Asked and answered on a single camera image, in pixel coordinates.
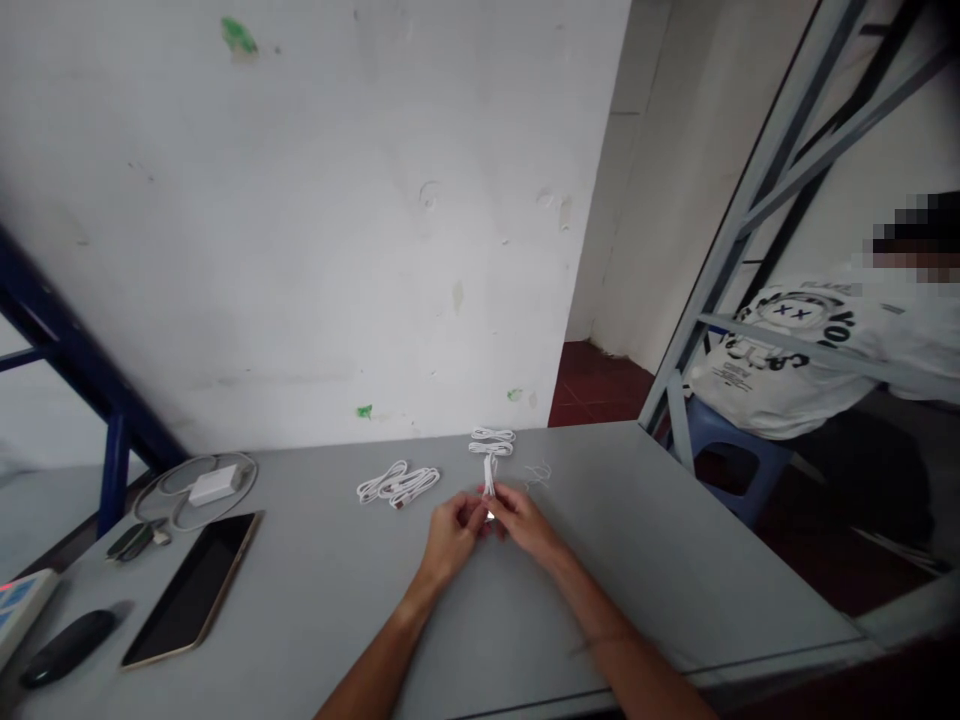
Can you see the person's left hand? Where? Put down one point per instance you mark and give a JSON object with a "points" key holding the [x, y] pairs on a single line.
{"points": [[450, 534]]}

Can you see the person's right hand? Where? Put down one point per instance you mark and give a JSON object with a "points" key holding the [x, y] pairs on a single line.
{"points": [[529, 525]]}

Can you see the thin white twist ties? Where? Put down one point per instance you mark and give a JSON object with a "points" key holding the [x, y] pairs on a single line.
{"points": [[538, 474]]}

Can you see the blue plastic stool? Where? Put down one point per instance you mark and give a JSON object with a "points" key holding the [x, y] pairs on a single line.
{"points": [[731, 450]]}

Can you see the white power adapter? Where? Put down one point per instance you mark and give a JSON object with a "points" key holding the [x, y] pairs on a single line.
{"points": [[211, 486]]}

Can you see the gold-edged tablet with black screen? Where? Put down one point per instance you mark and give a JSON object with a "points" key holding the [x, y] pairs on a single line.
{"points": [[193, 589]]}

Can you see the green and black small device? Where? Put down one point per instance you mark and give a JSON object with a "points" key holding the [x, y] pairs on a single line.
{"points": [[135, 540]]}

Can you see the black oval case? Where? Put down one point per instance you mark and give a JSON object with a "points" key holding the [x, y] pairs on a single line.
{"points": [[67, 649]]}

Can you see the white device with blue buttons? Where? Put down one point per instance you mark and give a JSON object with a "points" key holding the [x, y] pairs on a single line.
{"points": [[22, 611]]}

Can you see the blue metal frame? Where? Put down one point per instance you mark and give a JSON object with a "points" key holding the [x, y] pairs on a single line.
{"points": [[82, 375]]}

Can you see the grey metal shelf frame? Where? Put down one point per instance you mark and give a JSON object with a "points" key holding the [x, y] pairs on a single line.
{"points": [[757, 195]]}

